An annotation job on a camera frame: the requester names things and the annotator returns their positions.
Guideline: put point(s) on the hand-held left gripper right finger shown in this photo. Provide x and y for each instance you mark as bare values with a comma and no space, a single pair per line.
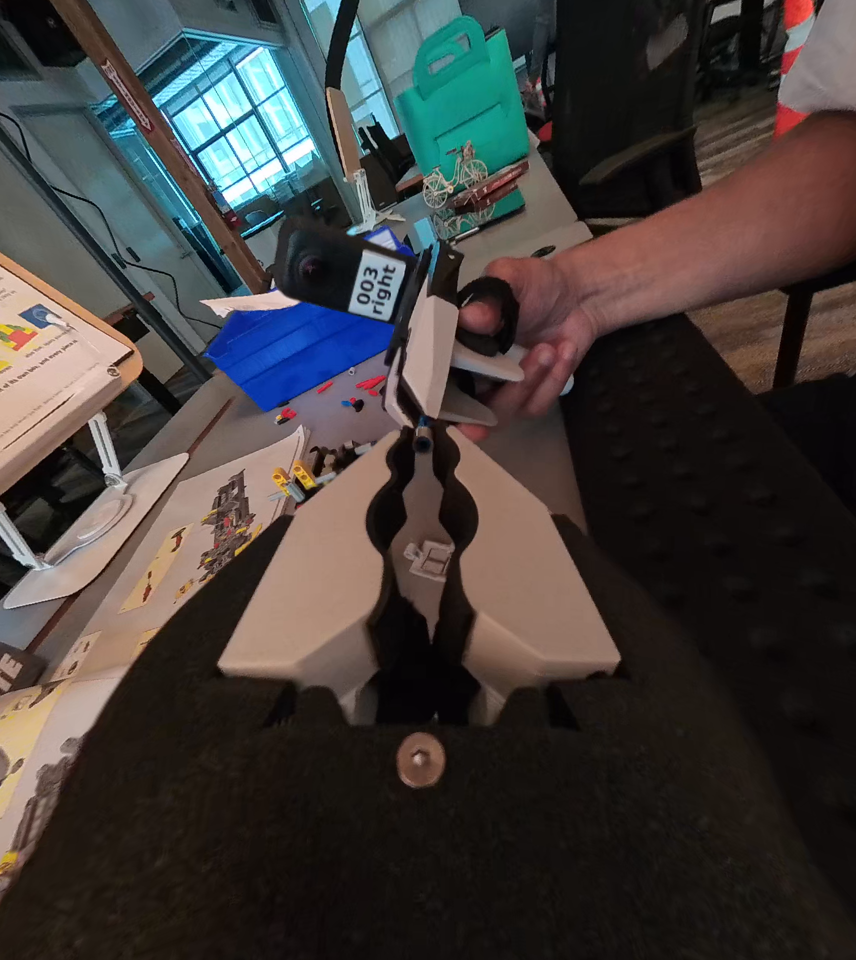
540,600

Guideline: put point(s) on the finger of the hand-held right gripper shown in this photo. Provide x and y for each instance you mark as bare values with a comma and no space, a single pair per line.
396,390
432,352

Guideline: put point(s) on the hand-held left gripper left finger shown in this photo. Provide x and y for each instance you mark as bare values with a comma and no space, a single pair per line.
300,600

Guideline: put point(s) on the blue lego pin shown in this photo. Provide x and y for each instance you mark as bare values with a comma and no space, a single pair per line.
422,442

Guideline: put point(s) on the grey lego seat piece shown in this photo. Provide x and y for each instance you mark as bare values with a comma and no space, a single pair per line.
428,559

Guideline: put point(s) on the person's right forearm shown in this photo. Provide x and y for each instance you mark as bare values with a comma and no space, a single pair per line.
713,232

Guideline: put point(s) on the pile of small lego pins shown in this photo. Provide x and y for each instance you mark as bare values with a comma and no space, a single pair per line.
364,384

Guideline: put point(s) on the lego car chassis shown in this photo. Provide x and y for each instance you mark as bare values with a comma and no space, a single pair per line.
300,480

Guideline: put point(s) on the person's right hand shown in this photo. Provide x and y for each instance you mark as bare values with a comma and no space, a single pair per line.
555,322

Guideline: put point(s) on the white paper sheets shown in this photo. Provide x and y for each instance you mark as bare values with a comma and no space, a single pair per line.
248,302

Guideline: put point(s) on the blue plastic bin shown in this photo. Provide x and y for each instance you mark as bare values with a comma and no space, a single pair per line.
300,345

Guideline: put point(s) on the open instruction booklet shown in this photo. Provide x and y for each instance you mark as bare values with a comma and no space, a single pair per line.
195,540

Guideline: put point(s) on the black dotted mat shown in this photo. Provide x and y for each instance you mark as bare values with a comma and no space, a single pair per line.
698,562

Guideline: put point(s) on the brown flat box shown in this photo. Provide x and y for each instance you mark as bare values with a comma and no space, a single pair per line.
507,176

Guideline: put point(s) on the white board stand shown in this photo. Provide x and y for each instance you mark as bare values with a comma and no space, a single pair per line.
113,517

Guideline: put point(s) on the teal carry case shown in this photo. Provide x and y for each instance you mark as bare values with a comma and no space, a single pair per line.
465,97

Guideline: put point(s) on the black mesh chair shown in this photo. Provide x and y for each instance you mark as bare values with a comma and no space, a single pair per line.
623,97

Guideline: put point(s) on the task instruction board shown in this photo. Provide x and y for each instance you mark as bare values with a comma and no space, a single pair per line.
23,375

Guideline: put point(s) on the orange traffic cone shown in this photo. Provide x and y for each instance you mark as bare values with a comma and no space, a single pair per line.
799,45

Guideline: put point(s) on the wooden post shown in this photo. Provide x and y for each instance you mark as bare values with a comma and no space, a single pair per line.
158,127

